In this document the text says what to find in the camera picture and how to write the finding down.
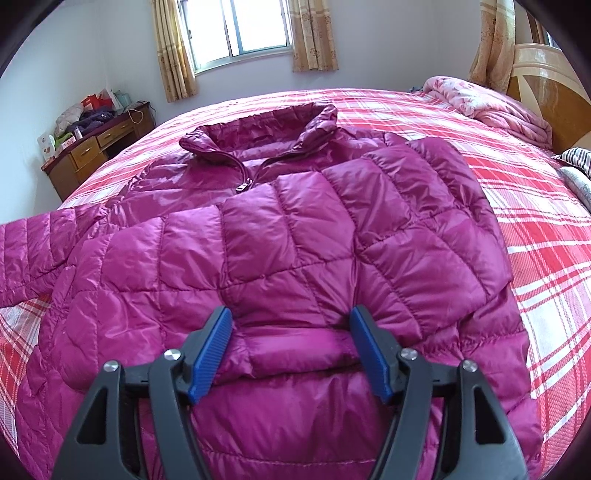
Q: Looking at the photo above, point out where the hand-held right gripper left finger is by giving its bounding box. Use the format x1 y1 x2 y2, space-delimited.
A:
51 305 234 480

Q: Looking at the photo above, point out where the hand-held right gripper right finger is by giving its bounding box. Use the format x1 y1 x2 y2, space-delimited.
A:
348 305 532 480

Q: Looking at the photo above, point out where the magenta puffer jacket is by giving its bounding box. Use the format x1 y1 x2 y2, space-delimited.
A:
0 104 543 480

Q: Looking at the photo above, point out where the dark purple clothes pile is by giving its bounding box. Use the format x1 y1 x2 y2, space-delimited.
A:
65 107 117 137

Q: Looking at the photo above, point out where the beige clothes pile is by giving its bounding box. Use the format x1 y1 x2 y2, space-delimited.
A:
54 104 85 137

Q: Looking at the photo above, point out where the red plaid bed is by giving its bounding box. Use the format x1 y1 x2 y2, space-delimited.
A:
0 88 591 480

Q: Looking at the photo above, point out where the wooden desk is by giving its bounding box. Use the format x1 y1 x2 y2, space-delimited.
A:
41 102 156 202

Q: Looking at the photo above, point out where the white printed box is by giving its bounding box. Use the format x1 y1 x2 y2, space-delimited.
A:
37 133 58 162

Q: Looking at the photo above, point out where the striped pillow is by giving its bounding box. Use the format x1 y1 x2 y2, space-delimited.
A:
558 166 591 213
551 147 591 178

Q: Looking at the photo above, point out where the pink floral pillow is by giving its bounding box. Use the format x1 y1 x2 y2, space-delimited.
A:
422 76 553 151

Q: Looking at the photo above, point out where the red bag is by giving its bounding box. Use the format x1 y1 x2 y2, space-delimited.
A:
81 92 112 112

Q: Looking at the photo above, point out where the short beige curtain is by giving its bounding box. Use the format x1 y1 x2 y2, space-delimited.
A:
151 0 199 103
286 0 339 73

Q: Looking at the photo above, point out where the wooden headboard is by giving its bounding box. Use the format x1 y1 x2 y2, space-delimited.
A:
505 42 591 155

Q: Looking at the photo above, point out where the wide window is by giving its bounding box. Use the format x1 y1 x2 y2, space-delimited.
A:
187 0 294 77

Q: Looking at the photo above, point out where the long beige curtain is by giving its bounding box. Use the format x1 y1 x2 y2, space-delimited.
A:
468 0 516 84

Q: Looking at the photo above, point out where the narrow window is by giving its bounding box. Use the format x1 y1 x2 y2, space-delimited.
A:
529 14 561 49

